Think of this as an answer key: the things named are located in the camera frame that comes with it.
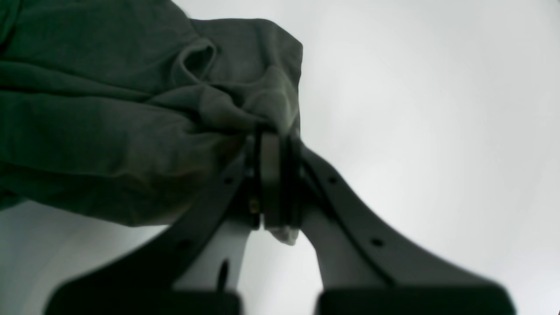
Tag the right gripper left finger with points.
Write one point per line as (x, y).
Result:
(193, 267)

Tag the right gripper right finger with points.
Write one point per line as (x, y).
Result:
(366, 266)

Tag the dark grey t-shirt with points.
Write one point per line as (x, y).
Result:
(124, 110)

